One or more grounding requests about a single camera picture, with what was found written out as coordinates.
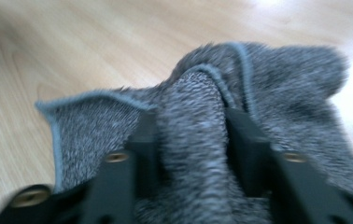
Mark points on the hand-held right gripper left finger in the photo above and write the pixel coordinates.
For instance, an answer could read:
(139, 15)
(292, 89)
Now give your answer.
(118, 186)

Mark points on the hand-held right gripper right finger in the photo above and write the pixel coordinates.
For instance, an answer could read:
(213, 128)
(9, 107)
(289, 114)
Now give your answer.
(289, 193)

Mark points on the grey towel cloth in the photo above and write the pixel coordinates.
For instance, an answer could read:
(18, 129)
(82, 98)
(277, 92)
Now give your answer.
(193, 133)

